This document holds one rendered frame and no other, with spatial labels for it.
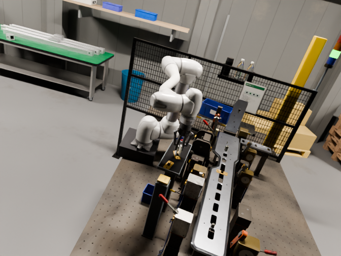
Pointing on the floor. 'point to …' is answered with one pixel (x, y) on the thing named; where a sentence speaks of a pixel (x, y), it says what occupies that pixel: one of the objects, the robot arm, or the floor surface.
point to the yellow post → (307, 64)
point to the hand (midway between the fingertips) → (178, 150)
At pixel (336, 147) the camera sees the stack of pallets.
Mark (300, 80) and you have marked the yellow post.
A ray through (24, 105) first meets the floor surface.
